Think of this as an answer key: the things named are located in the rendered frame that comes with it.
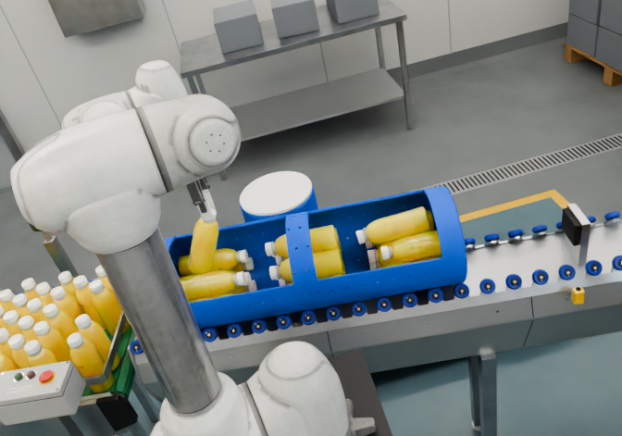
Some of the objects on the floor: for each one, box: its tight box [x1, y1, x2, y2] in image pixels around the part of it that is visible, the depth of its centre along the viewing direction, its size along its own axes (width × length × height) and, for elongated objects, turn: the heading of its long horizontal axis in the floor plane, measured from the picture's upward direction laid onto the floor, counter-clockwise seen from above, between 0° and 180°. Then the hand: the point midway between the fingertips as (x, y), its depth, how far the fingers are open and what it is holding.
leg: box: [478, 353, 497, 436], centre depth 200 cm, size 6×6×63 cm
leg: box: [468, 355, 481, 432], centre depth 211 cm, size 6×6×63 cm
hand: (205, 205), depth 153 cm, fingers closed on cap, 4 cm apart
